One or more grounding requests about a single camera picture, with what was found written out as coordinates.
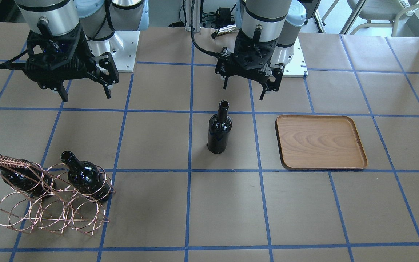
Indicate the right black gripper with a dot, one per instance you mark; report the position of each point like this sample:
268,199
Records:
102,67

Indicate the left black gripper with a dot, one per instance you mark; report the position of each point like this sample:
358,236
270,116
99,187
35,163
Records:
275,76

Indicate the dark wine bottle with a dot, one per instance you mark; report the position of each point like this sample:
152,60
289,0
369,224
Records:
219,126
85,177

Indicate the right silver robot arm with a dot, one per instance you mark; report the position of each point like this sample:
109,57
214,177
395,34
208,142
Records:
98,18

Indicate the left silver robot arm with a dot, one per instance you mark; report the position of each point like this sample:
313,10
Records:
280,20

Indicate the wooden tray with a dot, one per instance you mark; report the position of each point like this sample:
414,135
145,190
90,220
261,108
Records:
315,142

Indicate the dark wine bottle in basket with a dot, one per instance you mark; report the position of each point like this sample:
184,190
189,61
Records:
85,177

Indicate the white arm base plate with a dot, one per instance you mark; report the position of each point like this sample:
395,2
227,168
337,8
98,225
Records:
123,47
293,59

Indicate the copper wire bottle basket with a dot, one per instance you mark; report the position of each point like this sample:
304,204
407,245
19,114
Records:
59,208

